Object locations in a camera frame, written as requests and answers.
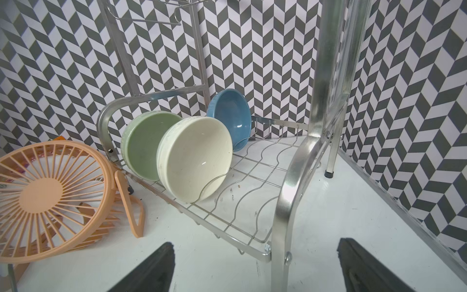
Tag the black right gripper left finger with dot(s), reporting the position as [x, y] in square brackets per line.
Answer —
[154, 274]

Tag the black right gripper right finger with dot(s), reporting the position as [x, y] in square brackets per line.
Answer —
[364, 273]

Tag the small orange desk fan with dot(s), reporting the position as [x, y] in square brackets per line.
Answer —
[61, 196]

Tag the silver metal dish rack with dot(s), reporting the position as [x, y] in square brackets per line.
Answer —
[287, 167]

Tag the cream ceramic bowl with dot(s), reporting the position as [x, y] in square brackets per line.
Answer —
[194, 157]

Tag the green ceramic bowl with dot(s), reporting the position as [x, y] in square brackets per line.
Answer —
[140, 142]

